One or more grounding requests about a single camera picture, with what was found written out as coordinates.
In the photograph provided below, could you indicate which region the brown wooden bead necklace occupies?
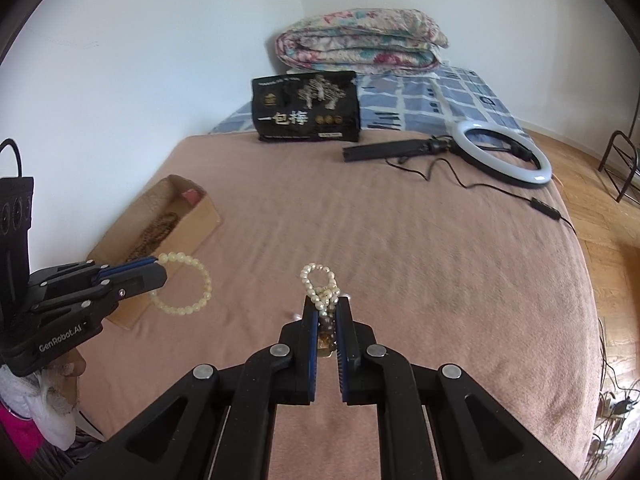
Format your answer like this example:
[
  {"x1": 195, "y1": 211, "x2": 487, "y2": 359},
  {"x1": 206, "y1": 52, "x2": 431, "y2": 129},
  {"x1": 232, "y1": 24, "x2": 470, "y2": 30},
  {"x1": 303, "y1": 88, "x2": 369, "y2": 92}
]
[{"x1": 125, "y1": 210, "x2": 181, "y2": 263}]

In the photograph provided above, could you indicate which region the dark striped cloth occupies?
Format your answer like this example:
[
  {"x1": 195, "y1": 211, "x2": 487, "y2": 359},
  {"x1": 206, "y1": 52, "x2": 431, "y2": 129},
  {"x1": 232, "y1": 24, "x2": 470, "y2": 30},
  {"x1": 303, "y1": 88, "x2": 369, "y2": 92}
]
[{"x1": 37, "y1": 425, "x2": 108, "y2": 480}]

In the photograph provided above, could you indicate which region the white pearl necklace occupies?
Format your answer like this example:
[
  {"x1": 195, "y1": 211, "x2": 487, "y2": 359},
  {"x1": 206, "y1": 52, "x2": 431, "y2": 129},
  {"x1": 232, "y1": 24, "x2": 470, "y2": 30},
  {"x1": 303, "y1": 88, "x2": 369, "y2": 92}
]
[{"x1": 300, "y1": 262, "x2": 342, "y2": 358}]

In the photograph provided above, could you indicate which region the pink cloth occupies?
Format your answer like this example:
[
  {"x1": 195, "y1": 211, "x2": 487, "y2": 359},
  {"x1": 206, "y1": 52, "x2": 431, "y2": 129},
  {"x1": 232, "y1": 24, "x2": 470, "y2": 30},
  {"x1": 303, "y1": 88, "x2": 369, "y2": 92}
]
[{"x1": 0, "y1": 402, "x2": 45, "y2": 480}]

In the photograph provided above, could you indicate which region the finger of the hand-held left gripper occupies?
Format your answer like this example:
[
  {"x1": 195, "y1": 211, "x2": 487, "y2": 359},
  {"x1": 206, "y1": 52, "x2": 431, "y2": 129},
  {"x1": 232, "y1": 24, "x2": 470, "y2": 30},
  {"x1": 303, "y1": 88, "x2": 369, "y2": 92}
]
[
  {"x1": 28, "y1": 256, "x2": 159, "y2": 307},
  {"x1": 31, "y1": 264, "x2": 169, "y2": 327}
]

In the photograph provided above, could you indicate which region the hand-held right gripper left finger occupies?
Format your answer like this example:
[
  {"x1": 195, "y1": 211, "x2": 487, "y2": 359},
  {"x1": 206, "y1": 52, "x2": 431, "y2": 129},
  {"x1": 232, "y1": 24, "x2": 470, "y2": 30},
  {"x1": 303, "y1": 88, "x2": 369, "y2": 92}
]
[{"x1": 75, "y1": 296, "x2": 319, "y2": 480}]

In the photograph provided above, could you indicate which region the black metal clothes rack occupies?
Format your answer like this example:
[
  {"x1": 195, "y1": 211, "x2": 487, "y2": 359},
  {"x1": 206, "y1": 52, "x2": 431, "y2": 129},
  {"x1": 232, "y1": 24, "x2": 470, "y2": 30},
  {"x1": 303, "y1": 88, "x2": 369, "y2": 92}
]
[{"x1": 597, "y1": 130, "x2": 640, "y2": 203}]

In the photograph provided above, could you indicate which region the cream bead bracelet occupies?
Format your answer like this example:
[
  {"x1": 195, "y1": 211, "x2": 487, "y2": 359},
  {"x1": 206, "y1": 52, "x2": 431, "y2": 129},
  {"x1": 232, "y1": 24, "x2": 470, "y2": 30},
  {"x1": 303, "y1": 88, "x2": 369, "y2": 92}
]
[{"x1": 149, "y1": 252, "x2": 213, "y2": 317}]

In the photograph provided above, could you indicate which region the cardboard box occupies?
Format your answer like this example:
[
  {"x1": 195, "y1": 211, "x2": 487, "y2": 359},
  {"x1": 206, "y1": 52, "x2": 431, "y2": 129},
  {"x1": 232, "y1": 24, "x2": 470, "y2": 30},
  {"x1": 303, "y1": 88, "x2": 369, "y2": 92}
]
[{"x1": 86, "y1": 175, "x2": 222, "y2": 331}]

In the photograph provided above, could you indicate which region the pink blanket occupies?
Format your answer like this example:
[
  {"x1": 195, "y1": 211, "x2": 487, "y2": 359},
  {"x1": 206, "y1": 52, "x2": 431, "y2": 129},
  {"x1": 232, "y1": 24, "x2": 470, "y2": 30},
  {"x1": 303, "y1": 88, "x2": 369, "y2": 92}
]
[{"x1": 65, "y1": 132, "x2": 608, "y2": 480}]

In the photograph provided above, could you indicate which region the white cloth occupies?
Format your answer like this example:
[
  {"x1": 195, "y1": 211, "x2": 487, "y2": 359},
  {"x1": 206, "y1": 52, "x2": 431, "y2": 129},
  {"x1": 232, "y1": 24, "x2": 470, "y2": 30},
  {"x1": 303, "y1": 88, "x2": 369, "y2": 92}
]
[{"x1": 0, "y1": 357, "x2": 83, "y2": 453}]

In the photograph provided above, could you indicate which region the blue checked bedsheet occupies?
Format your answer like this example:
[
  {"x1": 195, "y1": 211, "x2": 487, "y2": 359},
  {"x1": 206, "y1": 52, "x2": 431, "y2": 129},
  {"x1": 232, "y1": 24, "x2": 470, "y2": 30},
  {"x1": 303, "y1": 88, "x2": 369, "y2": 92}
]
[{"x1": 207, "y1": 66, "x2": 523, "y2": 136}]

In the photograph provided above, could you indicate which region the black snack bag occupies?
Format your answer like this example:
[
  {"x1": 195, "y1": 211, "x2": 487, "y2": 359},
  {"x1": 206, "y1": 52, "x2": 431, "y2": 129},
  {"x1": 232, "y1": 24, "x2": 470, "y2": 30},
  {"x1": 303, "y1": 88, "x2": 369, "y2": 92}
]
[{"x1": 251, "y1": 71, "x2": 362, "y2": 143}]

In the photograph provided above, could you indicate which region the white ring light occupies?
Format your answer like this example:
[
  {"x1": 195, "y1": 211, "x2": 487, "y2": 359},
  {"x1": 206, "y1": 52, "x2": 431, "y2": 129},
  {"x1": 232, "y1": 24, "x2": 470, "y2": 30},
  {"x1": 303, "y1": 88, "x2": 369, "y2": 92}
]
[{"x1": 450, "y1": 121, "x2": 553, "y2": 190}]

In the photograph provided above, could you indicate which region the tangle of floor cables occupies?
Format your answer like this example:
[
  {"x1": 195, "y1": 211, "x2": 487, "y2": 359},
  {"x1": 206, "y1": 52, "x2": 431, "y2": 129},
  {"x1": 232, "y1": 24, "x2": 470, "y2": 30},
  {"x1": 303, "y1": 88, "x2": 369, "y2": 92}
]
[{"x1": 587, "y1": 320, "x2": 640, "y2": 461}]

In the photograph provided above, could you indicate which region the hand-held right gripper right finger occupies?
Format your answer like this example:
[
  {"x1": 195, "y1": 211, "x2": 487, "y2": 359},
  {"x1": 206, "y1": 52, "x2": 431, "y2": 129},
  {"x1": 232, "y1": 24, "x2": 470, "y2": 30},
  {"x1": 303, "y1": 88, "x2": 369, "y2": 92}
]
[{"x1": 335, "y1": 296, "x2": 580, "y2": 480}]

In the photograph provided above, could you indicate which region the folded floral quilt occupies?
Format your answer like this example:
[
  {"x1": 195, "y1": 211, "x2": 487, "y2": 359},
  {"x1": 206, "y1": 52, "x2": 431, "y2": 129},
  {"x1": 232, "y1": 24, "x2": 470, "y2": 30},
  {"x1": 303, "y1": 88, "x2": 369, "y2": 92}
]
[{"x1": 274, "y1": 7, "x2": 450, "y2": 77}]

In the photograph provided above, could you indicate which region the black tripod handle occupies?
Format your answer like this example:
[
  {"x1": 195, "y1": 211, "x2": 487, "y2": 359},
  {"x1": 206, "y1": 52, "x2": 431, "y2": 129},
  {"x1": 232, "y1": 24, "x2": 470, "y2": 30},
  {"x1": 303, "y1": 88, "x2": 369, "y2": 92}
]
[{"x1": 342, "y1": 137, "x2": 453, "y2": 163}]

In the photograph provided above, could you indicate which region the black cable with switch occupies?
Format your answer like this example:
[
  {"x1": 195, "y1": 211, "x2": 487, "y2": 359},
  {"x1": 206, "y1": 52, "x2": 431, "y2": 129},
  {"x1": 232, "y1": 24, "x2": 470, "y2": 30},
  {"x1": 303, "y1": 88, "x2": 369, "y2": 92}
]
[{"x1": 385, "y1": 155, "x2": 576, "y2": 236}]

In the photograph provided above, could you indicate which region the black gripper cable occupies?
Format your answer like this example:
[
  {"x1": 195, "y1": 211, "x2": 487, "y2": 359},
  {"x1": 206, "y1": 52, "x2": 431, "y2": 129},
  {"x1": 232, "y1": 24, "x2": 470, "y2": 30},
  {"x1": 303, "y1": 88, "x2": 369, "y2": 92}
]
[{"x1": 0, "y1": 139, "x2": 25, "y2": 181}]

